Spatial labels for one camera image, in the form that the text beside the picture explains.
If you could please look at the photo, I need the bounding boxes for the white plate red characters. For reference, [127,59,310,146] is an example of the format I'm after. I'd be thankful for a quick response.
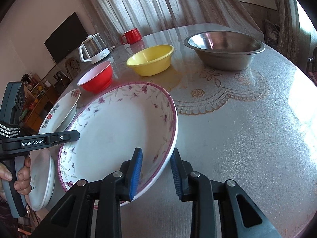
[38,89,81,134]

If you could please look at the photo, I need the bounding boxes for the white rose pattern plate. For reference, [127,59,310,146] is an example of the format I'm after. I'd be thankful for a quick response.
[26,149,55,211]

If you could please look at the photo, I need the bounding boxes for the large purple floral plate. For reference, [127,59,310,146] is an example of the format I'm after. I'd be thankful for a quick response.
[58,82,178,197]

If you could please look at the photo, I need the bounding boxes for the red plastic bowl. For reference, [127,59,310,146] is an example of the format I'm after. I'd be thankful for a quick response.
[77,61,113,94]

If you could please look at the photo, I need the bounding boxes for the yellow plastic bowl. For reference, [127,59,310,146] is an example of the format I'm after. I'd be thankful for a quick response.
[126,45,174,77]

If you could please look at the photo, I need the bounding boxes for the stainless steel bowl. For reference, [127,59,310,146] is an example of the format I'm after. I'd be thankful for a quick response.
[184,31,265,71]

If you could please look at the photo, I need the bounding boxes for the person's left hand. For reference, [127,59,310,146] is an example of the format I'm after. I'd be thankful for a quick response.
[0,156,32,200]

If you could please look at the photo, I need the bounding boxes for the wooden sideboard cabinet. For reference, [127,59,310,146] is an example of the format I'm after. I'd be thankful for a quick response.
[21,74,58,133]

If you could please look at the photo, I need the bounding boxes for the wooden chair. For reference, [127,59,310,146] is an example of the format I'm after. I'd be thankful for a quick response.
[64,58,81,80]

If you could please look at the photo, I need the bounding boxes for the lace pattern tablecloth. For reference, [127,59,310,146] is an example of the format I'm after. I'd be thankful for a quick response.
[36,22,317,238]

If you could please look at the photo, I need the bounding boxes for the white glass electric kettle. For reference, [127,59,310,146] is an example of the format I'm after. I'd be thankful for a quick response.
[78,33,111,64]

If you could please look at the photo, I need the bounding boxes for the red mug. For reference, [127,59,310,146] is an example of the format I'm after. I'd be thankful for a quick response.
[120,28,142,45]

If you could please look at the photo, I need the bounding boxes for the beige window curtain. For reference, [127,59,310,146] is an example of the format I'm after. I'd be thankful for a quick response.
[81,0,264,46]

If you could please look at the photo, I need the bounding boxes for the black wall television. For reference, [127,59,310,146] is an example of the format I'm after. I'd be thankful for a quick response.
[44,12,88,64]

